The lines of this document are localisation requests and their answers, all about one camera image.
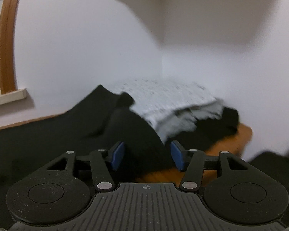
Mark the black fleece garment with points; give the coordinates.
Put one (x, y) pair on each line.
(99, 121)

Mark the beige stone window sill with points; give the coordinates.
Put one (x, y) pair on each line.
(13, 96)

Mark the white patterned folded cloth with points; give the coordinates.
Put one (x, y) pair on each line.
(168, 106)

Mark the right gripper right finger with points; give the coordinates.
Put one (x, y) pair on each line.
(191, 162)

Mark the brown wooden window frame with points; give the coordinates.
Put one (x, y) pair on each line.
(7, 29)

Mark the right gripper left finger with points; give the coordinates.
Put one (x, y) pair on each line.
(104, 164)

